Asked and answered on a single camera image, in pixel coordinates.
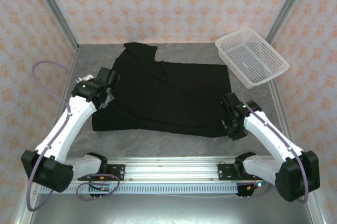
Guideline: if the grey slotted cable duct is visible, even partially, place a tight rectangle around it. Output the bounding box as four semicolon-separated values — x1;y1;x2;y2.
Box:
36;183;239;195

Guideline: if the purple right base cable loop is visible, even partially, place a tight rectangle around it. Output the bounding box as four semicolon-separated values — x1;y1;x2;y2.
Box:
247;180;273;199

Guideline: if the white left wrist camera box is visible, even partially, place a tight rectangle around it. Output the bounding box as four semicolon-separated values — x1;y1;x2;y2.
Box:
76;74;95;83

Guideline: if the aluminium frame post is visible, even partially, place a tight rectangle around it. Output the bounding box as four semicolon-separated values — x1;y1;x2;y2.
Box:
27;0;80;51
265;0;313;42

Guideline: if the black t-shirt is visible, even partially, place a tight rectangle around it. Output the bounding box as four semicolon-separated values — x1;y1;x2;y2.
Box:
91;42;233;138

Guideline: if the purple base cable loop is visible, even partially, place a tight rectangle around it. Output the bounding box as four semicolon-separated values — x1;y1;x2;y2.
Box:
247;180;273;199
75;173;120;201

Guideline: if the aluminium lower frame bar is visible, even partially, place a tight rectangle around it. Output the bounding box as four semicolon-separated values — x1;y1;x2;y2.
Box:
306;189;327;224
13;184;40;224

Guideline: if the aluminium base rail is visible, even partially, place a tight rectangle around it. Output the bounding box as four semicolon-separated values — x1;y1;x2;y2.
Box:
62;156;277;182

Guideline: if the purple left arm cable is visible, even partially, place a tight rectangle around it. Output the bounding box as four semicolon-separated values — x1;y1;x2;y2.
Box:
27;60;82;212

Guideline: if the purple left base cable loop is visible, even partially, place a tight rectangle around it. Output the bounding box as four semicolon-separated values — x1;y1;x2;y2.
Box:
75;173;120;201

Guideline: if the white plastic mesh basket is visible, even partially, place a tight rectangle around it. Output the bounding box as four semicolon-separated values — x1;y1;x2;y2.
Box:
215;28;290;90

